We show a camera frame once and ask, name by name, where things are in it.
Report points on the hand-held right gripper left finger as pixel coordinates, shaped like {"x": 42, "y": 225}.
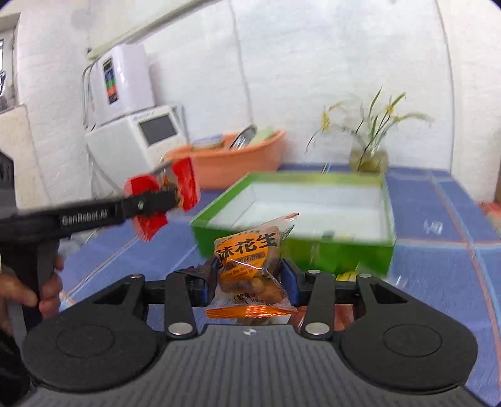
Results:
{"x": 206, "y": 283}

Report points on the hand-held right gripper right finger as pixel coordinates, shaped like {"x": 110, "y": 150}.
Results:
{"x": 290, "y": 283}

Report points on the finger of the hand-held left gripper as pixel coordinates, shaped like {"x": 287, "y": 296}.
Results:
{"x": 160, "y": 170}
{"x": 150, "y": 203}

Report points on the bright red snack packet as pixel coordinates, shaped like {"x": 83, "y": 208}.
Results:
{"x": 184, "y": 184}

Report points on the orange peanut snack packet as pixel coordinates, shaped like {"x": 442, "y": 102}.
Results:
{"x": 250, "y": 270}

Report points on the green cardboard box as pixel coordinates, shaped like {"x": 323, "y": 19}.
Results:
{"x": 313, "y": 219}

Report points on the person's left hand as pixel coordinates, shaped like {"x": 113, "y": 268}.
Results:
{"x": 49, "y": 289}

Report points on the white machine with screen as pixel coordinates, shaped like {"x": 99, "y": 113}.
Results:
{"x": 133, "y": 144}

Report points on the blue lidded container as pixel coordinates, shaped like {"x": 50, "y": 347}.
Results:
{"x": 207, "y": 141}

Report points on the yellow green snack packet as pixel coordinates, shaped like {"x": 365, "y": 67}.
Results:
{"x": 347, "y": 276}

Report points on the orange plastic basin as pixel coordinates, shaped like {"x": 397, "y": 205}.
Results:
{"x": 235, "y": 166}

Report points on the metal bowl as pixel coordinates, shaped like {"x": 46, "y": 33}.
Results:
{"x": 242, "y": 137}

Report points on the white water purifier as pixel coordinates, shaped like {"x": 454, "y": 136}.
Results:
{"x": 121, "y": 82}

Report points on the pale green bowl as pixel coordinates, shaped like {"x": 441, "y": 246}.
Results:
{"x": 264, "y": 134}

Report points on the glass vase with yellow flowers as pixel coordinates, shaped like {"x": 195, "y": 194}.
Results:
{"x": 370, "y": 156}

